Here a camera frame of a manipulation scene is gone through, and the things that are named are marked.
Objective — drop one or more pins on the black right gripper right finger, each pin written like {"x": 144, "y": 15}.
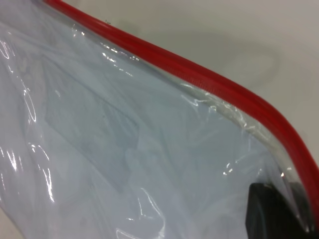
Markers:
{"x": 297, "y": 190}

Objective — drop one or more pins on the clear plastic bag red zipper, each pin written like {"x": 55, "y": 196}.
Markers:
{"x": 124, "y": 124}

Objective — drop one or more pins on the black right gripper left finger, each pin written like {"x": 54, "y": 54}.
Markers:
{"x": 266, "y": 211}

